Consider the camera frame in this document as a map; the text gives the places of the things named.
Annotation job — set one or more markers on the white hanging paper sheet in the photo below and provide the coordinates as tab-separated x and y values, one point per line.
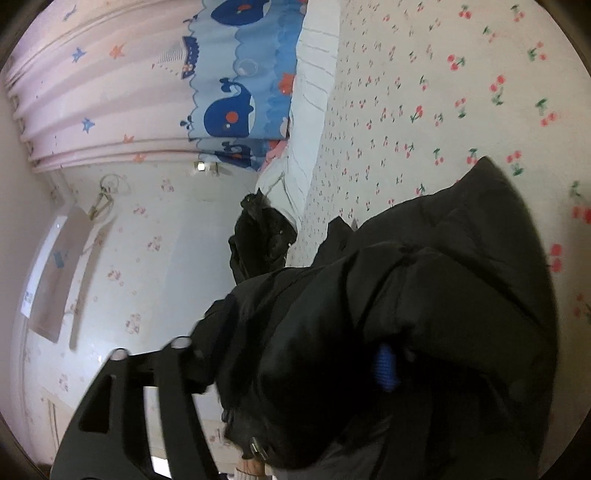
55	272

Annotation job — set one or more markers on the white pinstriped quilt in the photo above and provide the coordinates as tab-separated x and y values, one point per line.
309	115

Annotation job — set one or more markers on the crumpled black jacket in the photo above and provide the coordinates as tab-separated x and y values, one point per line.
258	240

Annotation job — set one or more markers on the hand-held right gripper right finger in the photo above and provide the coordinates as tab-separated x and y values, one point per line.
385	369

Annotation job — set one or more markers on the white wall socket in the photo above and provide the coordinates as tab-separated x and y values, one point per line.
205	167

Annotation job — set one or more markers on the pink cloth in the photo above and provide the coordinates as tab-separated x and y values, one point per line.
276	150

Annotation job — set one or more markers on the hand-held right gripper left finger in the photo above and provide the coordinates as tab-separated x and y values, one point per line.
175	369

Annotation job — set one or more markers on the whale print curtain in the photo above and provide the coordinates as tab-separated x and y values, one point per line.
138	92

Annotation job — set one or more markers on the black puffer jacket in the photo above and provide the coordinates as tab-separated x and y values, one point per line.
415	277

